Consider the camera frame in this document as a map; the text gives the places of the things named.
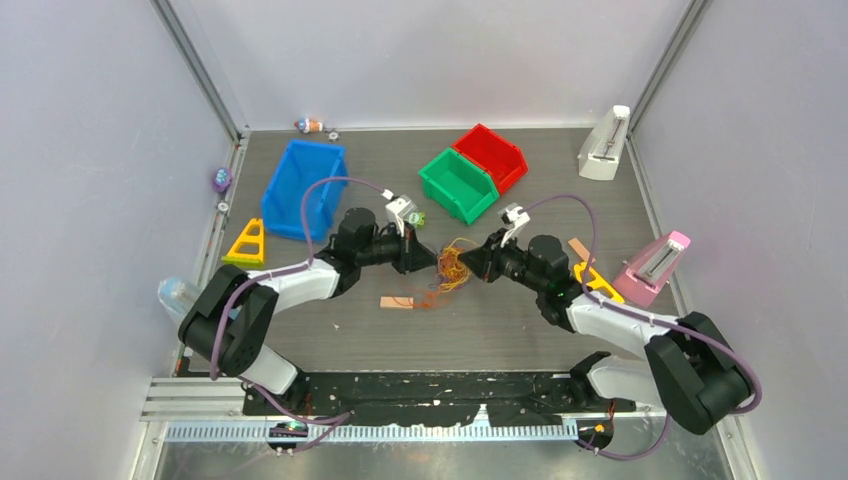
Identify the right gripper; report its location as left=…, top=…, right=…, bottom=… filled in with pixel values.
left=459, top=227, right=547, bottom=294

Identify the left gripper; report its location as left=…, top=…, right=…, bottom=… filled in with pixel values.
left=356, top=220, right=436, bottom=274

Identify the orange cable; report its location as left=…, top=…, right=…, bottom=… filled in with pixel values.
left=410, top=246, right=469, bottom=314

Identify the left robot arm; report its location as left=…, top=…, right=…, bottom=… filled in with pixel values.
left=178, top=208, right=438, bottom=414

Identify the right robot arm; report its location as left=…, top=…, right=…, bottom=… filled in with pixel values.
left=458, top=230, right=761, bottom=435

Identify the green monster toy block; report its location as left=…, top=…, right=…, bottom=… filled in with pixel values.
left=407, top=211, right=426, bottom=228

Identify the small wooden block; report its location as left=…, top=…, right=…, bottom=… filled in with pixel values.
left=379, top=296, right=415, bottom=309

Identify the green plastic bin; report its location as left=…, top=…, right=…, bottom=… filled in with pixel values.
left=419, top=148, right=500, bottom=225

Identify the red plastic bin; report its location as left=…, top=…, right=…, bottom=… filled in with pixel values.
left=452, top=123, right=529, bottom=195

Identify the yellow ladder toy right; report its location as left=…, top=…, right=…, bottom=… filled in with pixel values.
left=572, top=262, right=626, bottom=304

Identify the blue plastic bin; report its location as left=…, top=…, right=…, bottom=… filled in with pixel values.
left=260, top=140, right=347, bottom=241

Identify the white metronome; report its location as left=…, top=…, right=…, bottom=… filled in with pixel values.
left=578, top=105, right=631, bottom=181

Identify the pink metronome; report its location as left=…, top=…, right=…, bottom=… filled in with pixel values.
left=612, top=230, right=691, bottom=308

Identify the small colourful figurine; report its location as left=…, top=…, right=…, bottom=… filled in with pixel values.
left=293, top=117, right=325, bottom=134

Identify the yellow triangle ladder toy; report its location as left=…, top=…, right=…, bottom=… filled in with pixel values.
left=221, top=218, right=266, bottom=269

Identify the purple round toy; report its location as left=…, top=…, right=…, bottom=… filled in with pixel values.
left=212, top=167, right=233, bottom=194

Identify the clear plastic container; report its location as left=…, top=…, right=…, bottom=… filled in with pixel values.
left=158, top=277, right=202, bottom=347

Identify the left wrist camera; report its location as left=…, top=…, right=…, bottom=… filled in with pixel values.
left=385, top=195, right=418, bottom=237

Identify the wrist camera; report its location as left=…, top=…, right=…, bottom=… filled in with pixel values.
left=385, top=195, right=418, bottom=237
left=498, top=203, right=530, bottom=247

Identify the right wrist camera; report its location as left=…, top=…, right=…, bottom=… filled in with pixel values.
left=498, top=203, right=530, bottom=247

